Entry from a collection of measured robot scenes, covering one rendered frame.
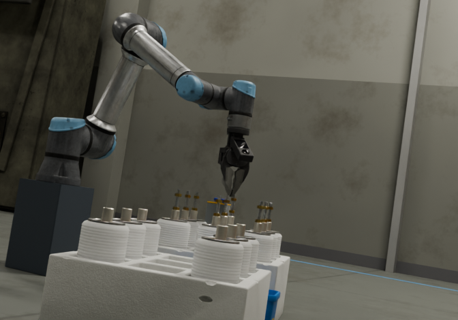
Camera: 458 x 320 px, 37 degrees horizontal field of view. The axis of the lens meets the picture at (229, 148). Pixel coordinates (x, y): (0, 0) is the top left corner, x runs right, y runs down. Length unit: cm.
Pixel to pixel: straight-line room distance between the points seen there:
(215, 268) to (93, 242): 25
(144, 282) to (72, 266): 15
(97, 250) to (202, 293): 23
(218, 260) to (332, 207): 368
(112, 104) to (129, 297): 123
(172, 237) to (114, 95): 73
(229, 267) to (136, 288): 18
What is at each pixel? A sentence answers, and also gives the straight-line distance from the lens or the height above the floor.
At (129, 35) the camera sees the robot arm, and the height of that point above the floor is 81.
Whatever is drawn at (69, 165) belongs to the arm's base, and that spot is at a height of 36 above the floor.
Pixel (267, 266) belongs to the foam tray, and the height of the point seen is 17.
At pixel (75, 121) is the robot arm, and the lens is 237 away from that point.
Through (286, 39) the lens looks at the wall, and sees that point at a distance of 531.
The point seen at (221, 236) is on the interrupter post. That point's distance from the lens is 134.
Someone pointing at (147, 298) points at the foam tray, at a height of 13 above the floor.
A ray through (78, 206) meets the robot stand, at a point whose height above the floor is 23.
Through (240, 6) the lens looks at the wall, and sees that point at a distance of 555.
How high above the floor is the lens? 34
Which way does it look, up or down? 4 degrees up
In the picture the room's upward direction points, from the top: 8 degrees clockwise
